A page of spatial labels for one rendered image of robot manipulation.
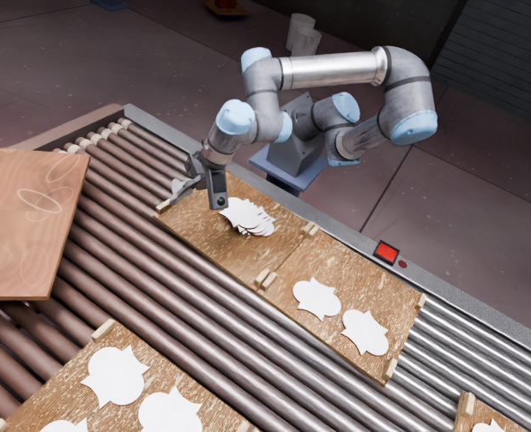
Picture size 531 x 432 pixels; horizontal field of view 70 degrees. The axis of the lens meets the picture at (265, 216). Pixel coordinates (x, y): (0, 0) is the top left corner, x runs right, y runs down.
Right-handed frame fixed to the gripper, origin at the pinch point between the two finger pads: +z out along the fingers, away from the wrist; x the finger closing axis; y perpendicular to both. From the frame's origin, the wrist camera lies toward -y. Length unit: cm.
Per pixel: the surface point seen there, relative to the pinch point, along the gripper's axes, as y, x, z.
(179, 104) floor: 182, -98, 150
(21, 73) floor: 245, 15, 183
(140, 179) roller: 24.9, 4.4, 23.6
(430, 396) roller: -71, -38, -9
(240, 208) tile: -0.2, -18.5, 7.6
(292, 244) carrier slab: -17.3, -29.8, 4.9
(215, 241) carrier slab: -8.5, -7.2, 10.5
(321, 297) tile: -36.8, -26.2, -1.1
